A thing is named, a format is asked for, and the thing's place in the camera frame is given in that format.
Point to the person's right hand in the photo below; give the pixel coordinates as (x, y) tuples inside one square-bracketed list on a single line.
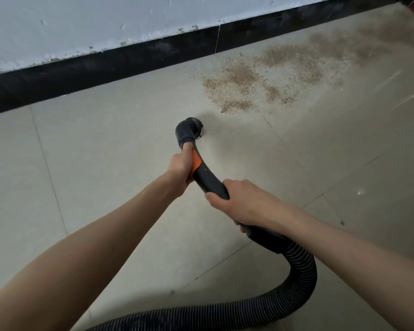
[(253, 205)]

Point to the person's left hand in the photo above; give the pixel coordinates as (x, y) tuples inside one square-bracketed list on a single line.
[(178, 170)]

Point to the person's left thumb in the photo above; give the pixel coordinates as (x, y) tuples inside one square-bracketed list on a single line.
[(188, 150)]

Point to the person's right thumb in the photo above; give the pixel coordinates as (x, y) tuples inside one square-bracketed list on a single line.
[(216, 200)]

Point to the person's right forearm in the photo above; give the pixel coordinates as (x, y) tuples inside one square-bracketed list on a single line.
[(358, 265)]

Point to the person's left forearm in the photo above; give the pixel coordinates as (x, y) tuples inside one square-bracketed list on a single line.
[(89, 251)]

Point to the scattered brown sawdust patch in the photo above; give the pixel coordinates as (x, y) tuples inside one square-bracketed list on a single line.
[(258, 75)]

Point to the black skirting board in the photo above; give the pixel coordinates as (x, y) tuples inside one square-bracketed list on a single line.
[(124, 65)]

